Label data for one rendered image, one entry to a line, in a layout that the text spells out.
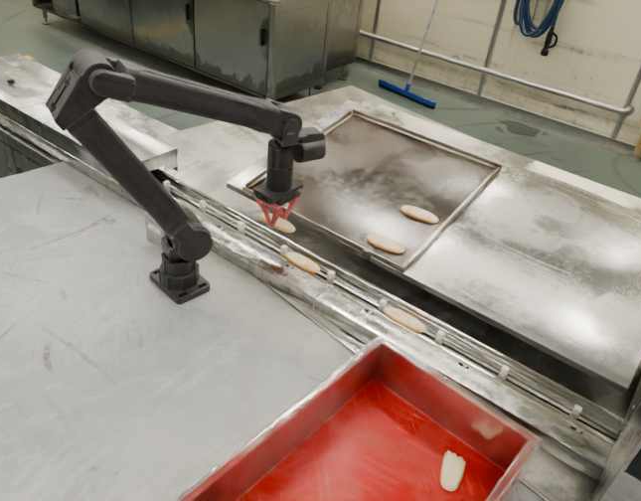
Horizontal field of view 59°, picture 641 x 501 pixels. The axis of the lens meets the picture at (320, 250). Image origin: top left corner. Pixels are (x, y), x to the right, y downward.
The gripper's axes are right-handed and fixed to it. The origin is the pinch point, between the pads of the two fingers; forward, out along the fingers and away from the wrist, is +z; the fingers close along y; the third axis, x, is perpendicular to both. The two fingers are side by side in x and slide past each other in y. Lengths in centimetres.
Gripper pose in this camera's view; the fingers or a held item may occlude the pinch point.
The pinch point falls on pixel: (276, 220)
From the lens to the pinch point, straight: 132.5
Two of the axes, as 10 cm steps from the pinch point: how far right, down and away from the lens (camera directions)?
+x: -7.9, -4.2, 4.5
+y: 6.1, -4.2, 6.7
